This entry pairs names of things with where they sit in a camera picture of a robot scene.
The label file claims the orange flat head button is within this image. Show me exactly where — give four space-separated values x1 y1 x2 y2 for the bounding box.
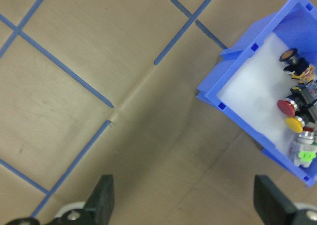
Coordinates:
279 48 317 98

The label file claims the yellow mushroom head button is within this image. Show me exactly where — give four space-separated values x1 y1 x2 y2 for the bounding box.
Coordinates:
284 110 317 134

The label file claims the blue bin with push buttons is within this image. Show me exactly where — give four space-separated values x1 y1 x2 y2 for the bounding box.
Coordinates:
197 0 317 189

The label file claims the green white push button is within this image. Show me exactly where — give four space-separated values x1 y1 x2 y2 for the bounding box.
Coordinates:
288 126 317 170

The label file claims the red mushroom head button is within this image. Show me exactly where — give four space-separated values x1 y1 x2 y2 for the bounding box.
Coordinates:
276 86 317 117

